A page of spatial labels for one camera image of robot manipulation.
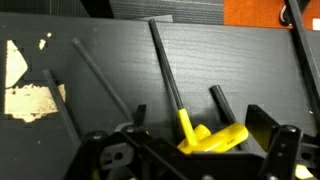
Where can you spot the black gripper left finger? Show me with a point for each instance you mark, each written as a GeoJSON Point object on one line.
{"type": "Point", "coordinates": [140, 115]}

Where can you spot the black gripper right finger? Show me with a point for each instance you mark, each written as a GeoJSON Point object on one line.
{"type": "Point", "coordinates": [263, 128]}

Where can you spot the yellow block on mat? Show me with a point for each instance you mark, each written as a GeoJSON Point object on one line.
{"type": "Point", "coordinates": [60, 101]}

